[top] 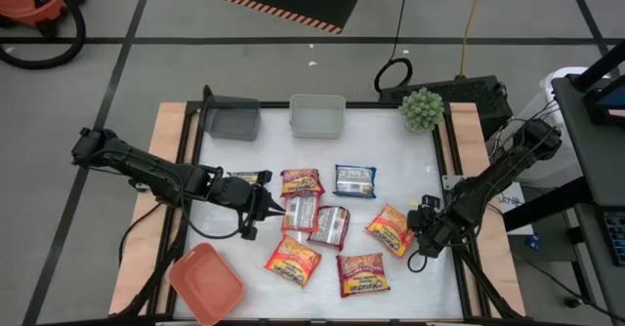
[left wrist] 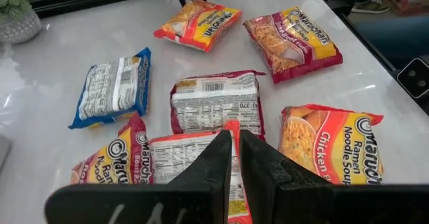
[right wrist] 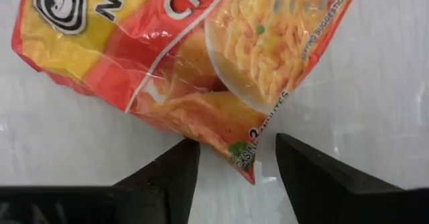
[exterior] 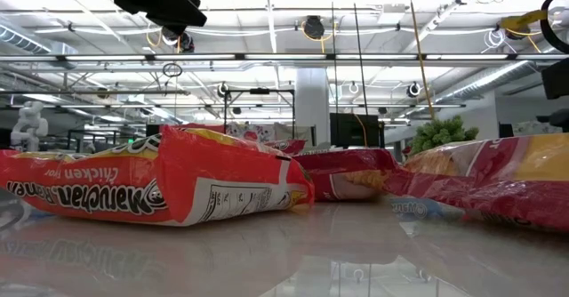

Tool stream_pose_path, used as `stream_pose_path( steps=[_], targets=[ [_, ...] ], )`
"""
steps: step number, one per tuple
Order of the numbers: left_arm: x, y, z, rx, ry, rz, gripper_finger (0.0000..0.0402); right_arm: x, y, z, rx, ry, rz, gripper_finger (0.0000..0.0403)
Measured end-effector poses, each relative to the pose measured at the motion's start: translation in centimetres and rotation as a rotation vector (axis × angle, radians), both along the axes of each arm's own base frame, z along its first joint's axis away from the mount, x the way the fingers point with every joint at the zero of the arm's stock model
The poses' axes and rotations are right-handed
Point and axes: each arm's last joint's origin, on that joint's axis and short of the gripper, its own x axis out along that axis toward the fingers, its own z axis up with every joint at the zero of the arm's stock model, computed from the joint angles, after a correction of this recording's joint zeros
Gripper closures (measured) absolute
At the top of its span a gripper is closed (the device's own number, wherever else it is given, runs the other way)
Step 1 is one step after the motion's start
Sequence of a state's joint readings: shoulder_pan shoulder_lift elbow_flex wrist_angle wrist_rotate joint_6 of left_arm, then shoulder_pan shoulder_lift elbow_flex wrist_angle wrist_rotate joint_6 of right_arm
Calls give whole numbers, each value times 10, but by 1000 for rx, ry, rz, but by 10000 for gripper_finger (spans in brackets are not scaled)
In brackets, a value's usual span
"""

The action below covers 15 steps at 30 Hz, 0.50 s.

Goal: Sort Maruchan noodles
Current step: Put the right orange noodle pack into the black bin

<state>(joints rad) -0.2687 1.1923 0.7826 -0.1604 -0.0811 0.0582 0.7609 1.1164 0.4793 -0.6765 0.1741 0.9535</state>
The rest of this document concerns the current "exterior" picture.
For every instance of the red Maruchan ramen pack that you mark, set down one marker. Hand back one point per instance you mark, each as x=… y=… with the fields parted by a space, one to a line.
x=329 y=163
x=489 y=190
x=289 y=146

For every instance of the orange Maruchan ramen pack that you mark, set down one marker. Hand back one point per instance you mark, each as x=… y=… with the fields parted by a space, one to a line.
x=89 y=186

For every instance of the yellow tape tag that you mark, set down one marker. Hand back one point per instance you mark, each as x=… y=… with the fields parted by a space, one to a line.
x=522 y=20

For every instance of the green artificial plant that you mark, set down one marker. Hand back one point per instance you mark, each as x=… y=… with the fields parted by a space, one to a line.
x=440 y=132

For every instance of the floral patterned panel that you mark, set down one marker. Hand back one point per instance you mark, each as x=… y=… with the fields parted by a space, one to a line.
x=251 y=132

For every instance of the white robot figure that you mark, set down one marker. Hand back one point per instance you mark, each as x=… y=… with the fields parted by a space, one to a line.
x=29 y=126

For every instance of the light grey plastic bin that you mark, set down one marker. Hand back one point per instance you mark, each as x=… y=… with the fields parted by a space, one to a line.
x=318 y=146

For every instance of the black background monitor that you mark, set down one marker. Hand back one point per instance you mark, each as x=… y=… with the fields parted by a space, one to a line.
x=351 y=130

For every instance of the black frame stand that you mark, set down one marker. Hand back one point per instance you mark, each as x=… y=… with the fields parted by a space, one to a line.
x=260 y=91

